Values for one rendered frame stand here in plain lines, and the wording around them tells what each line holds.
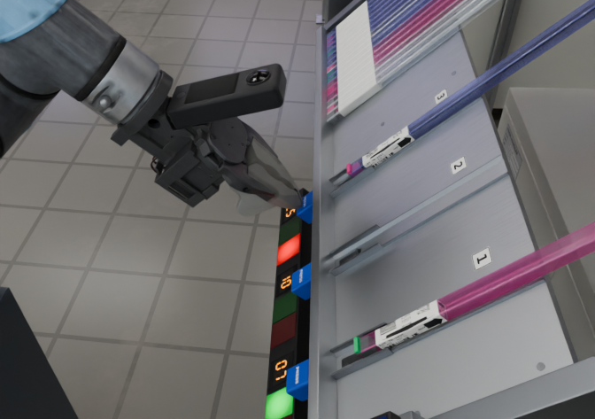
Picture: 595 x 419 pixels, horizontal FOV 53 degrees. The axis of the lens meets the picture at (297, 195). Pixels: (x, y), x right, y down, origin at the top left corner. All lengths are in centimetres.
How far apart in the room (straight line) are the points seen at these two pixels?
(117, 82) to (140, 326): 96
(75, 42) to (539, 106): 73
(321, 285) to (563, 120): 58
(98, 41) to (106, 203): 123
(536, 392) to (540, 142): 62
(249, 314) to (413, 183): 92
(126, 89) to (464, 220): 32
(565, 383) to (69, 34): 46
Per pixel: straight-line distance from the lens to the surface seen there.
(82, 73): 57
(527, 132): 98
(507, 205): 49
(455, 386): 44
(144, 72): 58
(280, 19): 261
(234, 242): 160
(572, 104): 107
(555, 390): 39
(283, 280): 66
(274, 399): 59
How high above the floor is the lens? 117
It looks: 43 degrees down
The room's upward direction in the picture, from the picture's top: straight up
